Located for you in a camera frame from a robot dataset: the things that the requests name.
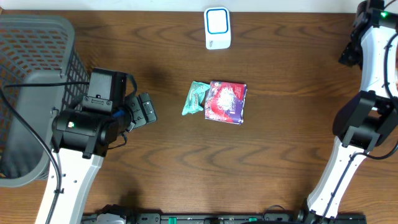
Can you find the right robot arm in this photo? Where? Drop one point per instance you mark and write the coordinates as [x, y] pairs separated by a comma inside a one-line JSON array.
[[367, 119]]

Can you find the teal wipes packet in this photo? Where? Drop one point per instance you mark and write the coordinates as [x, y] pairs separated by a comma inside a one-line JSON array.
[[195, 97]]

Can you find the grey plastic basket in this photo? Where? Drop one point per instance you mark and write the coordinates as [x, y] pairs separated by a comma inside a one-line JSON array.
[[41, 74]]

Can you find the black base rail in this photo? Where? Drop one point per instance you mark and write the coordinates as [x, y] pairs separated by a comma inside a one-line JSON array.
[[118, 214]]

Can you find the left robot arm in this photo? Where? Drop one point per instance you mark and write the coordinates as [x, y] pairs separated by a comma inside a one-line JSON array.
[[81, 140]]

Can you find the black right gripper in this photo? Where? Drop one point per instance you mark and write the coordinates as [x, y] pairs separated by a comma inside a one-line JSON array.
[[349, 56]]

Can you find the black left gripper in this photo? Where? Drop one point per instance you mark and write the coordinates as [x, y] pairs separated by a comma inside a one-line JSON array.
[[138, 109]]

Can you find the purple red snack packet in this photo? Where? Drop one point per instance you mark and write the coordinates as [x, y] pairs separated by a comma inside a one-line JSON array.
[[225, 102]]

